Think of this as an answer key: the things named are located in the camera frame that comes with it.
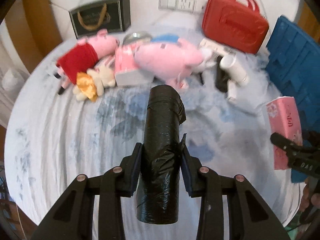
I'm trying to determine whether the pink floral tissue pack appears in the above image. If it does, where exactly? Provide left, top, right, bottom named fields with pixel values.
left=266, top=95, right=304, bottom=170

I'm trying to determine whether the black garbage bag roll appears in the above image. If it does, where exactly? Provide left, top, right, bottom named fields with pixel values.
left=136, top=85, right=186, bottom=225

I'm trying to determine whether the cream teddy bear yellow dress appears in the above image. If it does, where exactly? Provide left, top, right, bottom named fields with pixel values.
left=73, top=66, right=116, bottom=102

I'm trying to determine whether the pink pig plush blue shirt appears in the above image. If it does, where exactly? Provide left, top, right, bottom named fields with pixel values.
left=133, top=38, right=202, bottom=89

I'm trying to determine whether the small white box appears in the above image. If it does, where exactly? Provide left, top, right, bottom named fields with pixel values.
left=227, top=80, right=237, bottom=102

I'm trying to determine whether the floral blue white bedsheet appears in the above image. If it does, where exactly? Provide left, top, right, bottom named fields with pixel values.
left=4, top=38, right=303, bottom=225

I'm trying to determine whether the blue plastic storage bin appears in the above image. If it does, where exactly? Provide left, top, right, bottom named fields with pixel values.
left=265, top=15, right=320, bottom=183

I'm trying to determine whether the black pouch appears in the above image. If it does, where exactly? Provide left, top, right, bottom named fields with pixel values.
left=215, top=56, right=229, bottom=93

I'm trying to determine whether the white plastic bottle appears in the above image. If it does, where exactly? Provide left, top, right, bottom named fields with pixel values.
left=220, top=54, right=249, bottom=86

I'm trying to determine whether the small white bunny plush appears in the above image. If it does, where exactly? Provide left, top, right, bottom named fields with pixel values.
left=193, top=47, right=216, bottom=73

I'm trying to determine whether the white green long box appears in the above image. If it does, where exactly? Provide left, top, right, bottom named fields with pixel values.
left=199, top=38, right=235, bottom=57

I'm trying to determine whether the pink tissue pack centre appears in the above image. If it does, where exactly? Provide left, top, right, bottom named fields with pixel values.
left=114, top=42, right=155, bottom=87

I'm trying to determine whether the red plastic carry case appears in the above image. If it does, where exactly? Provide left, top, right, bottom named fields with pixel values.
left=201, top=0, right=269, bottom=54

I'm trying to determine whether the pink pig plush red dress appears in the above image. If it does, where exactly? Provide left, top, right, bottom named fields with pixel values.
left=54, top=29, right=120, bottom=95

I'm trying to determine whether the clear dome plastic container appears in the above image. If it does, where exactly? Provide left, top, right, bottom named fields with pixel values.
left=123, top=31, right=152, bottom=46

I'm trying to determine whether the brown wooden headboard frame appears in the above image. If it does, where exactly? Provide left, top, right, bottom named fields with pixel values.
left=4, top=0, right=62, bottom=73

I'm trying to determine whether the black gift box gold handle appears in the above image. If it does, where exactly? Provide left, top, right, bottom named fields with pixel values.
left=69, top=0, right=131, bottom=38

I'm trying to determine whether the white wall switch socket panel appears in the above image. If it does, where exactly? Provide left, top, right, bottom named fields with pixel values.
left=158, top=0, right=207, bottom=14

